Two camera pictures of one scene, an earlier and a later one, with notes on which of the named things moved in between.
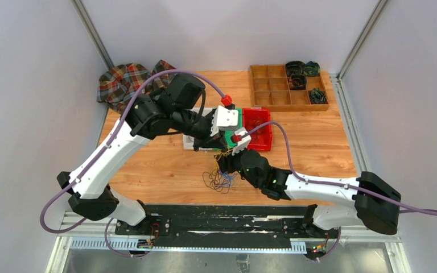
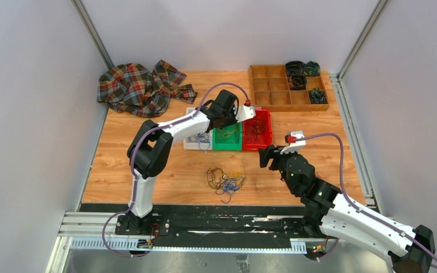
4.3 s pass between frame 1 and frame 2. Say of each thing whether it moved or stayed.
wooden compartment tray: stayed
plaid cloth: stayed
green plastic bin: stayed
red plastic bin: stayed
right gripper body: moved
